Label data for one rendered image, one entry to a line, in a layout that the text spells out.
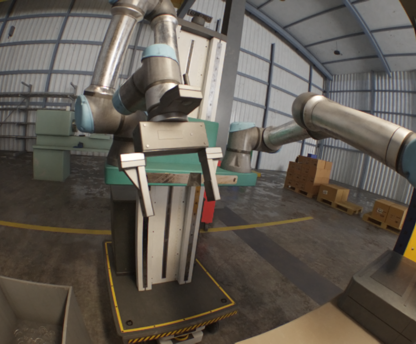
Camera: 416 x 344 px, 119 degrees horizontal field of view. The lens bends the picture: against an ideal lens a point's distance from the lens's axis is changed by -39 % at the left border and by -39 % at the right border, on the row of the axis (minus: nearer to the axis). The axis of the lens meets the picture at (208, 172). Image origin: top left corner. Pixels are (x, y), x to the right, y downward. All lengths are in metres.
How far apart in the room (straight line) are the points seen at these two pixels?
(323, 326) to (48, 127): 4.61
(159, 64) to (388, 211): 5.10
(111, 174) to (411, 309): 0.82
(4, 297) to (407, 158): 1.39
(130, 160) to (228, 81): 3.29
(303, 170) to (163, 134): 6.04
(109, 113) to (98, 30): 8.58
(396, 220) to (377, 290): 4.72
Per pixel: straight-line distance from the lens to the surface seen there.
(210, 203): 2.50
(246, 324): 1.59
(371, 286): 0.42
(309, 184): 6.09
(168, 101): 0.31
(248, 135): 0.90
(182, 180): 0.74
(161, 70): 0.39
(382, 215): 5.18
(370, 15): 10.46
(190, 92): 0.31
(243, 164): 0.89
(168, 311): 1.15
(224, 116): 3.42
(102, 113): 0.63
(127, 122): 0.67
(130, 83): 0.45
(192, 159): 0.92
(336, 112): 0.45
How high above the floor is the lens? 1.22
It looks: 10 degrees down
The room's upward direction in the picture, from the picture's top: 8 degrees clockwise
